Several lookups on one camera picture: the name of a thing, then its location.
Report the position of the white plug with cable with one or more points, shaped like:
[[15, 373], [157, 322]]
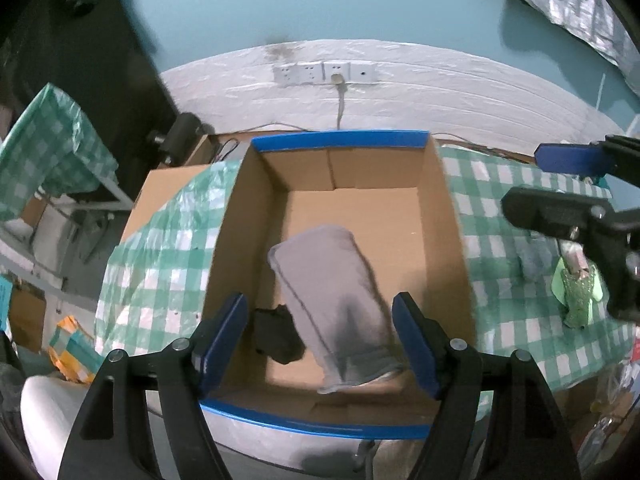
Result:
[[340, 85]]

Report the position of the black cylindrical device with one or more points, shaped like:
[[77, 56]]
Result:
[[178, 142]]

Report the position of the blue edged cardboard box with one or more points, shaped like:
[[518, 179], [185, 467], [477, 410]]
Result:
[[387, 187]]

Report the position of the light green cloth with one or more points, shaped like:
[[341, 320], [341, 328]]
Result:
[[558, 289]]

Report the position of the dark green textured cloth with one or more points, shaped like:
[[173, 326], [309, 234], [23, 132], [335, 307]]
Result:
[[579, 296]]

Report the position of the grey trousers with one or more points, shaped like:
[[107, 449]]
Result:
[[338, 312]]

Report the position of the green checkered tablecloth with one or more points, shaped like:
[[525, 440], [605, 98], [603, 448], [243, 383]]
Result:
[[155, 282]]

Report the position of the white wall socket strip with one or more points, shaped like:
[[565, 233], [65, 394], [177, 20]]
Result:
[[325, 72]]

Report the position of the beige white patterned cloth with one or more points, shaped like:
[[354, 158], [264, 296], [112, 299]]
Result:
[[573, 257]]

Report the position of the silver foil curtain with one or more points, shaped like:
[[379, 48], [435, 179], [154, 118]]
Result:
[[595, 22]]

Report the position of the orange teal package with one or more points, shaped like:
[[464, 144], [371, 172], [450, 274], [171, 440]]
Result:
[[71, 351]]

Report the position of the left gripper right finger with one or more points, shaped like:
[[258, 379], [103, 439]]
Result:
[[526, 437]]

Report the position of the black sock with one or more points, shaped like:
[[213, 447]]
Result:
[[275, 335]]

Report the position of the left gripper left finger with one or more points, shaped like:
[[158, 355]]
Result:
[[111, 437]]

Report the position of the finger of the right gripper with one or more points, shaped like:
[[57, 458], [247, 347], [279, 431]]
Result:
[[617, 156], [573, 217]]

